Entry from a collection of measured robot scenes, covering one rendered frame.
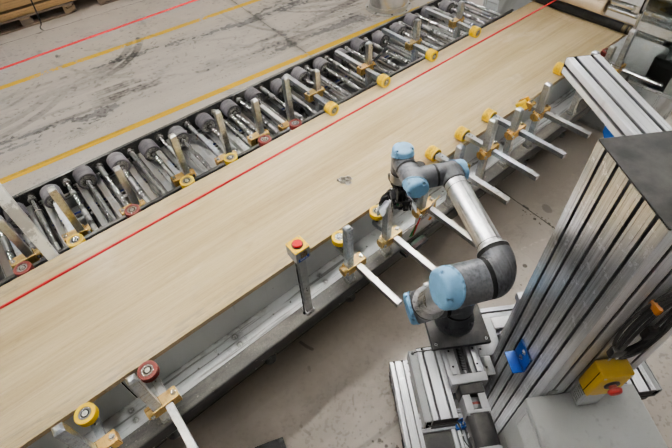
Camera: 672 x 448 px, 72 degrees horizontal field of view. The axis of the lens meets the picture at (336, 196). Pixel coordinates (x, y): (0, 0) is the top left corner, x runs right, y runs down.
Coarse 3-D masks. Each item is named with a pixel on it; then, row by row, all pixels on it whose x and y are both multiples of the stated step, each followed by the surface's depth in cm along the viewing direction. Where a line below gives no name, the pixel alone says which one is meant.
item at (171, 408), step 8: (152, 384) 186; (160, 384) 186; (160, 392) 184; (168, 408) 179; (176, 408) 181; (176, 416) 177; (176, 424) 175; (184, 424) 175; (184, 432) 173; (184, 440) 171; (192, 440) 171
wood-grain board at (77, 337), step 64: (448, 64) 324; (512, 64) 321; (320, 128) 281; (384, 128) 279; (448, 128) 276; (192, 192) 249; (256, 192) 247; (320, 192) 245; (384, 192) 243; (64, 256) 223; (128, 256) 221; (192, 256) 220; (256, 256) 218; (0, 320) 200; (64, 320) 199; (128, 320) 198; (192, 320) 196; (0, 384) 181; (64, 384) 180
